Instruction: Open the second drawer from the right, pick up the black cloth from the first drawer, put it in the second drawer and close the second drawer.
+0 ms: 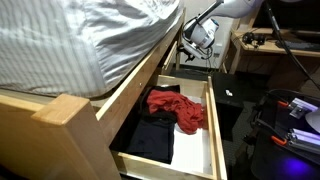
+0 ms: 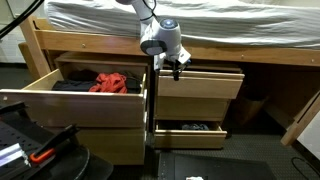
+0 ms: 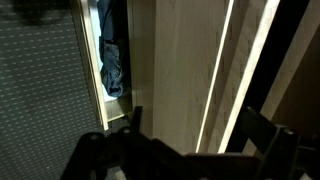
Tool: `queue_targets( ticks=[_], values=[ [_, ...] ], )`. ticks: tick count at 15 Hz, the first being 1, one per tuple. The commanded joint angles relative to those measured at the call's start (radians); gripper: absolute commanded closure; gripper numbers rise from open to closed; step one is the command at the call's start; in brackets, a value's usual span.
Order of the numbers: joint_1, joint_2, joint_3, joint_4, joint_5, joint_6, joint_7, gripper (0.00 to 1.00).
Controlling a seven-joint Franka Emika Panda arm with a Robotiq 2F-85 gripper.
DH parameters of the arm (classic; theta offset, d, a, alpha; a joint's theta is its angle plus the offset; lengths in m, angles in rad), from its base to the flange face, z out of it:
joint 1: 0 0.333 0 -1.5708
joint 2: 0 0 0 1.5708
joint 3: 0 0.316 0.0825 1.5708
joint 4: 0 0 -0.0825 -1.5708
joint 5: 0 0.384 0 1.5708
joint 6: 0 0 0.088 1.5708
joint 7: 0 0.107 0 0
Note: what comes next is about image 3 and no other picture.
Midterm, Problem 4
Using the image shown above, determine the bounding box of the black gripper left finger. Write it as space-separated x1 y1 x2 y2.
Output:
61 106 183 180

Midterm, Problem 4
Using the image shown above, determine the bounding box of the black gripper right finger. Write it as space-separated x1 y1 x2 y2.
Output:
238 106 320 180

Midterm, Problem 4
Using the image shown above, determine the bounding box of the wooden drawer holding blue cloth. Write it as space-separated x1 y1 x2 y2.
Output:
151 0 281 155

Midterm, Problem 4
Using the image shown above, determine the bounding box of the wooden drawer holding denim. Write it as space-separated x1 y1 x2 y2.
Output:
70 0 134 132

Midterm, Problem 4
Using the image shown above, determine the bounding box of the blue denim garment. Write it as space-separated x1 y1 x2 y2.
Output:
96 0 132 98

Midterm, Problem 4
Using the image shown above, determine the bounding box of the wooden bed frame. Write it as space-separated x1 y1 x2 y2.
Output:
241 0 320 158

